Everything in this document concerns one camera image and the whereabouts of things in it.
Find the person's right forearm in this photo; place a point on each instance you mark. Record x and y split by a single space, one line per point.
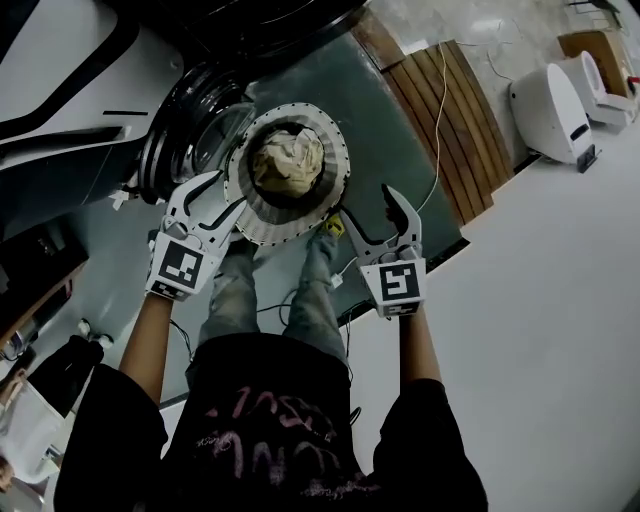
417 350

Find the round glass washer door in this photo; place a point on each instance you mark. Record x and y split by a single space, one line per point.
170 130

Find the white power strip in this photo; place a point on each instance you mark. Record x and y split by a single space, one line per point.
336 280

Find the white toilet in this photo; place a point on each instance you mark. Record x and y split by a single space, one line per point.
600 95

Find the wooden slat platform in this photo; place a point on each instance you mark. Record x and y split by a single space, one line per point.
460 140

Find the wooden table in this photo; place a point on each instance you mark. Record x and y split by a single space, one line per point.
45 300

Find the beige clothes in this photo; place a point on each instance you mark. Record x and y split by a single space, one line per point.
287 160

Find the person's grey jeans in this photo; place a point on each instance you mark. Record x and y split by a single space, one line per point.
315 310

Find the white woven laundry basket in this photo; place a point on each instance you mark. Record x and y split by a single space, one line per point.
280 222

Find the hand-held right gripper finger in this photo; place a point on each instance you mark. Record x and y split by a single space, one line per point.
362 247
412 232

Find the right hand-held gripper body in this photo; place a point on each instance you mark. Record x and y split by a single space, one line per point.
397 285

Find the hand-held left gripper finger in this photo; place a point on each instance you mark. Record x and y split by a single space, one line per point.
176 210
220 235

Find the person's right yellow shoe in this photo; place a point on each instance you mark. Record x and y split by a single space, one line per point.
334 225

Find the brown cardboard box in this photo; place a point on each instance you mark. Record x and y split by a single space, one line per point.
600 47

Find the person's black printed shirt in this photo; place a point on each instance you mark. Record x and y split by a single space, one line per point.
275 440

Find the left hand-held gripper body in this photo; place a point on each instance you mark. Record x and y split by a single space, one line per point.
180 265

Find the person's left forearm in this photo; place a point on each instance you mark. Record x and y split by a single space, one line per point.
147 350

